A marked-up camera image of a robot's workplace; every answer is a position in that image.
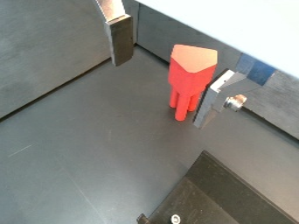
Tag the black metal bracket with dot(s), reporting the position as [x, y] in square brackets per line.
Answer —
[214, 196]

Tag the blue tape strip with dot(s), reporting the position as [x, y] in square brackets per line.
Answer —
[256, 70]

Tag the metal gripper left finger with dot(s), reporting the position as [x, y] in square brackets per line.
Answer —
[119, 28]

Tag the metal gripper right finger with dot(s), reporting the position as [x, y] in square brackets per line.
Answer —
[224, 94]

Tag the red three prong block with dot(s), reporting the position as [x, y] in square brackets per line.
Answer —
[191, 69]

